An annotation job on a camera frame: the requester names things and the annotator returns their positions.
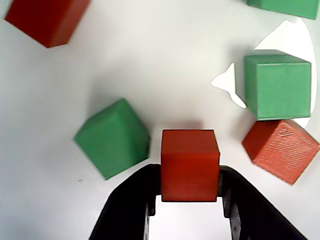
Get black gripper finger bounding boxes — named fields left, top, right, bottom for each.
left=216, top=164, right=309, bottom=240
left=87, top=163, right=163, bottom=240

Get red cube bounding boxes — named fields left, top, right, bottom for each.
left=3, top=0, right=91, bottom=49
left=160, top=128, right=221, bottom=203
left=241, top=119, right=320, bottom=186

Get green cube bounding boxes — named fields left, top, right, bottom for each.
left=243, top=49, right=312, bottom=122
left=246, top=0, right=318, bottom=21
left=73, top=97, right=152, bottom=181

